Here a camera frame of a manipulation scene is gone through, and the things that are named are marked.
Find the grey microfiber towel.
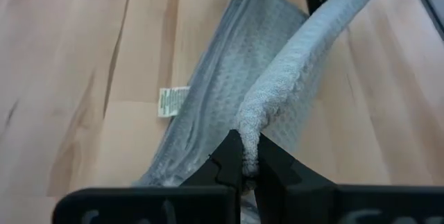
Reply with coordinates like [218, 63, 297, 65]
[133, 0, 385, 224]

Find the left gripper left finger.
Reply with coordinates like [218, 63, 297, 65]
[51, 129, 244, 224]

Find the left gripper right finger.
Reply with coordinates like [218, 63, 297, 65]
[255, 132, 444, 224]

